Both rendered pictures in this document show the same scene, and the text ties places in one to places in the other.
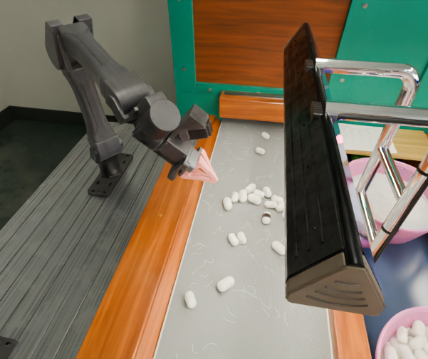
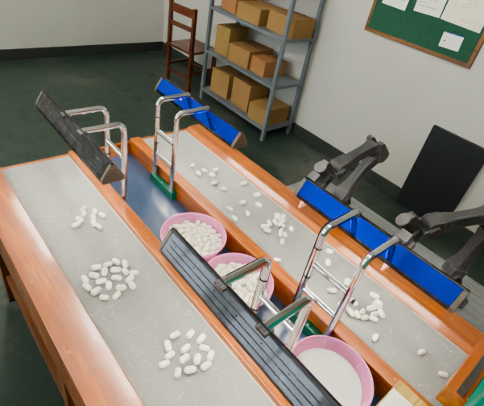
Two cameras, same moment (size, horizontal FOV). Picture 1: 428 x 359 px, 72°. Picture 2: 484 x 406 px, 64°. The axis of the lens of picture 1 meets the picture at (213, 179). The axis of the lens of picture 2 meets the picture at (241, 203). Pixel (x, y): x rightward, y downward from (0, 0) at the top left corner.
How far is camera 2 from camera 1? 1.47 m
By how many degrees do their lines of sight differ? 85
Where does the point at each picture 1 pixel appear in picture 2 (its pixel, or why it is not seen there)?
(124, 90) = (429, 217)
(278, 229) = not seen: hidden behind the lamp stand
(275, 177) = (386, 338)
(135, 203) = not seen: hidden behind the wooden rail
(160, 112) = (404, 217)
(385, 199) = (327, 377)
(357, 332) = (279, 274)
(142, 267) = (353, 245)
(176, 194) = (392, 278)
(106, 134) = (455, 263)
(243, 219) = (359, 296)
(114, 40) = not seen: outside the picture
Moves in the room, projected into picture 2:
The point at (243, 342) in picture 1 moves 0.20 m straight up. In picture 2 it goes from (302, 254) to (316, 217)
